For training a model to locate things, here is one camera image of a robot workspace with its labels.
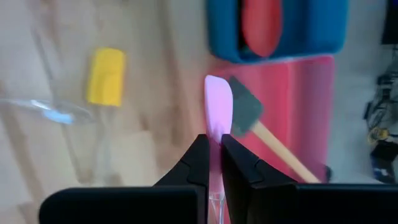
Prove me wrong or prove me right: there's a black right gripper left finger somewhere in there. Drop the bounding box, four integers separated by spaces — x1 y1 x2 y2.
154 133 210 224

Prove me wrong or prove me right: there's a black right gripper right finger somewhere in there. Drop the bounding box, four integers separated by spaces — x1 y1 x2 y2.
221 133 298 224

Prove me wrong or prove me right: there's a black spatula with wooden handle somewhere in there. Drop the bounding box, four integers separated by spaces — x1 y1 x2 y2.
228 75 322 185

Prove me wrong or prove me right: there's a pink mini spatula clear handle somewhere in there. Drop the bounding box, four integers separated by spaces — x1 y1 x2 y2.
203 74 234 224

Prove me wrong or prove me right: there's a yellow mini spatula clear handle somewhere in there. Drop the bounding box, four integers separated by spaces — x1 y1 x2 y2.
86 47 126 185

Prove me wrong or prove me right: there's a blue mini spatula clear handle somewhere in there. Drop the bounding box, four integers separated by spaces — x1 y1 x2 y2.
0 97 96 126

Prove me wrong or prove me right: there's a red ladle with steel shaft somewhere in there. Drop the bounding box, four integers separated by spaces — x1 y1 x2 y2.
241 0 284 58

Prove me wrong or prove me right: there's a pink plastic bin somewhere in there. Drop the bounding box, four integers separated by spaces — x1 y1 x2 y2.
214 55 336 185

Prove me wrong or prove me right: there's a black power box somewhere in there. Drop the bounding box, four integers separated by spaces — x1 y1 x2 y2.
369 141 398 185

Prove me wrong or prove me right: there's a blue plastic bin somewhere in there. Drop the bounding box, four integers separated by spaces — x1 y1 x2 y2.
205 0 350 65

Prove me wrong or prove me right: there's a yellow cable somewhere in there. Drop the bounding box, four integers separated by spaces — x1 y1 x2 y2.
366 127 391 146

